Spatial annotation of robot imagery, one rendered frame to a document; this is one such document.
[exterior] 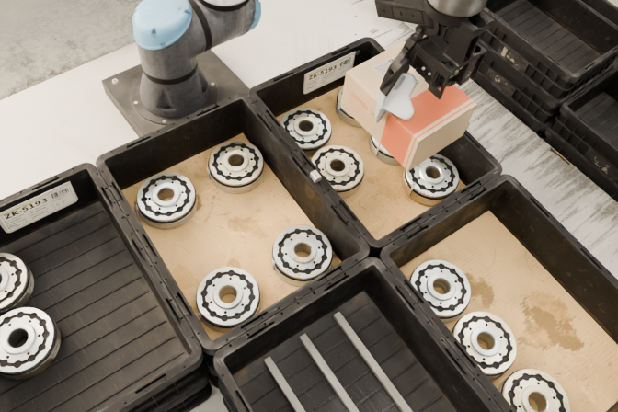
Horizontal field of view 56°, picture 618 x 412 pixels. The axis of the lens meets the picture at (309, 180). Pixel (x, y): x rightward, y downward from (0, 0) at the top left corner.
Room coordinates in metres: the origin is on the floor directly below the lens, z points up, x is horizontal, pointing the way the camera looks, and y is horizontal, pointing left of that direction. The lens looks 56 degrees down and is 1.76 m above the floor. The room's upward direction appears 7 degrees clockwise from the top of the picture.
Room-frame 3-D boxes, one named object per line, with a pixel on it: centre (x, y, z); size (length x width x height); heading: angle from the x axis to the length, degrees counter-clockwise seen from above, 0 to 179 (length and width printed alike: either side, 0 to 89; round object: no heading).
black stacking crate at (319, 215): (0.49, 0.13, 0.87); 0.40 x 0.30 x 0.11; 40
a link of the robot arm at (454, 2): (0.60, -0.15, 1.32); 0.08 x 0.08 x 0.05
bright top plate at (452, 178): (0.65, -0.23, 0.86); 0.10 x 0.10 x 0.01
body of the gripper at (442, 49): (0.59, -0.15, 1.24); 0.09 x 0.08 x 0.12; 44
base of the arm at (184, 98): (0.87, 0.32, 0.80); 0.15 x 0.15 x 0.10
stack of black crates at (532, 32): (1.47, -0.68, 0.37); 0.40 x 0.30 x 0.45; 44
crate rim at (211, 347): (0.49, 0.13, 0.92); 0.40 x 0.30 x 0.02; 40
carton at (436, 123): (0.61, -0.13, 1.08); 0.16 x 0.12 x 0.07; 44
